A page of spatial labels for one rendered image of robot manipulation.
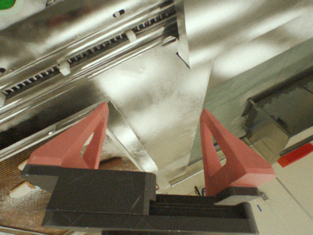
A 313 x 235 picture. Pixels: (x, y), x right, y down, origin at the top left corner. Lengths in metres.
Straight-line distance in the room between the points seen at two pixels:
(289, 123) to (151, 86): 2.45
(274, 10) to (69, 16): 0.37
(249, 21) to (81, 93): 0.40
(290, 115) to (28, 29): 2.82
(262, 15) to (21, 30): 0.42
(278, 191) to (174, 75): 3.84
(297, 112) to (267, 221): 2.12
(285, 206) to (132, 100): 3.89
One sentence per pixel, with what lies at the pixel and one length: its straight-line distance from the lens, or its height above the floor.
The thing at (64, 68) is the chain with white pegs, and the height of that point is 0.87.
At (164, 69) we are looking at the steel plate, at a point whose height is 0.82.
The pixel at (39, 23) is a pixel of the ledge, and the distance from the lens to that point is 0.32.
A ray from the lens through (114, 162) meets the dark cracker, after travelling 0.51.
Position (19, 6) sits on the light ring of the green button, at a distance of 0.28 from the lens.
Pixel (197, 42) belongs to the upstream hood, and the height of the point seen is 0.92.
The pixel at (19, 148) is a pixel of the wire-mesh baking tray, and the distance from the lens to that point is 0.46.
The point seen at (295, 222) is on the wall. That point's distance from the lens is 4.15.
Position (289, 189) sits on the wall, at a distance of 4.24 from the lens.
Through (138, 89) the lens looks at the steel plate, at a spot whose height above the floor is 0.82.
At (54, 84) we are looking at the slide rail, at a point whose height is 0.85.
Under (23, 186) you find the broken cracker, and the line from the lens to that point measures 0.58.
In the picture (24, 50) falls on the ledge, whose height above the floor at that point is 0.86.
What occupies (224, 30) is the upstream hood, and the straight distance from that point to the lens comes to 0.36.
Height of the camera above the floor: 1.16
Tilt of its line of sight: 36 degrees down
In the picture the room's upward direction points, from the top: 153 degrees clockwise
